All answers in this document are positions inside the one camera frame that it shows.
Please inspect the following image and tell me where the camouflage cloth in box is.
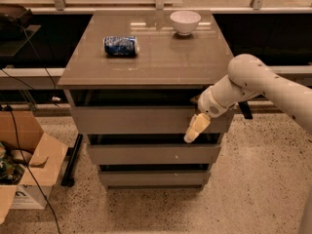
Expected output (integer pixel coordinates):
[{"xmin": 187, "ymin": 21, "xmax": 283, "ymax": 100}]
[{"xmin": 0, "ymin": 142, "xmax": 24, "ymax": 185}]

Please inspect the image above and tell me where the black table leg right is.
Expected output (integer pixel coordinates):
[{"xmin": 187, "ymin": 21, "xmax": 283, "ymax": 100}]
[{"xmin": 239, "ymin": 101, "xmax": 253, "ymax": 120}]

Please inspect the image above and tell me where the black device on shelf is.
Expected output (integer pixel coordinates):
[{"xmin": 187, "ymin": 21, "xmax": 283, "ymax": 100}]
[{"xmin": 0, "ymin": 4, "xmax": 32, "ymax": 40}]

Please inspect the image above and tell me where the white bowl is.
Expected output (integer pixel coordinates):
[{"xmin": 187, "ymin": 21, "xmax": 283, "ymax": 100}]
[{"xmin": 170, "ymin": 11, "xmax": 201, "ymax": 35}]

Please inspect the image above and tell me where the grey top drawer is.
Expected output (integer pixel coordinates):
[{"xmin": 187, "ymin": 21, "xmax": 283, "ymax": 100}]
[{"xmin": 69, "ymin": 105, "xmax": 236, "ymax": 136}]

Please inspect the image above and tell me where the grey bottom drawer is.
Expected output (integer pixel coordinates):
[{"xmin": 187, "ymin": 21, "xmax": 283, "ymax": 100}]
[{"xmin": 98, "ymin": 172, "xmax": 210, "ymax": 187}]

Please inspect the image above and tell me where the crushed blue soda can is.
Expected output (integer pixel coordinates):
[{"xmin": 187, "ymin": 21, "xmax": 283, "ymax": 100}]
[{"xmin": 103, "ymin": 36, "xmax": 139, "ymax": 56}]

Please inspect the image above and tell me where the grey drawer cabinet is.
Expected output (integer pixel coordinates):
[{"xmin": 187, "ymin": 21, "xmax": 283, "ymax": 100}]
[{"xmin": 58, "ymin": 9, "xmax": 242, "ymax": 191}]

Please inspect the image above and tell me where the grey middle drawer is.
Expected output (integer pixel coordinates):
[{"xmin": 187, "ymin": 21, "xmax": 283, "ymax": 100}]
[{"xmin": 87, "ymin": 144, "xmax": 220, "ymax": 165}]

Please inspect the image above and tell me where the black cable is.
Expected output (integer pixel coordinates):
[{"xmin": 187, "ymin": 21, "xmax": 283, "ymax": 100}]
[{"xmin": 0, "ymin": 68, "xmax": 62, "ymax": 234}]

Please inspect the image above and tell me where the black table leg left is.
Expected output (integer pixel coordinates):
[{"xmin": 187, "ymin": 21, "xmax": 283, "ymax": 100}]
[{"xmin": 61, "ymin": 134, "xmax": 83, "ymax": 187}]

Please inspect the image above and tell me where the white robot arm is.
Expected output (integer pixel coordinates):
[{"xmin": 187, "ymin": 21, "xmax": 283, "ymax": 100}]
[{"xmin": 185, "ymin": 55, "xmax": 311, "ymax": 234}]

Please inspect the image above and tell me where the grey drawer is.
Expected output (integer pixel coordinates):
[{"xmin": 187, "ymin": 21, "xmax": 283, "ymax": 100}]
[
  {"xmin": 87, "ymin": 144, "xmax": 220, "ymax": 165},
  {"xmin": 98, "ymin": 172, "xmax": 210, "ymax": 187},
  {"xmin": 69, "ymin": 105, "xmax": 236, "ymax": 136}
]

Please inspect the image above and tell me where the cardboard box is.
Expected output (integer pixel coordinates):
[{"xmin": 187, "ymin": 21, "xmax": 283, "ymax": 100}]
[{"xmin": 0, "ymin": 111, "xmax": 67, "ymax": 223}]

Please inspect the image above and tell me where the black table leg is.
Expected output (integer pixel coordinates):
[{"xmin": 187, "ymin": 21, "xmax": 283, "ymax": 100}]
[
  {"xmin": 239, "ymin": 101, "xmax": 253, "ymax": 120},
  {"xmin": 61, "ymin": 134, "xmax": 83, "ymax": 187}
]

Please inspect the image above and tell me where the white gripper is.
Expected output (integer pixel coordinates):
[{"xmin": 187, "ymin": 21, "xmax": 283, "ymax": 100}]
[{"xmin": 184, "ymin": 86, "xmax": 235, "ymax": 143}]

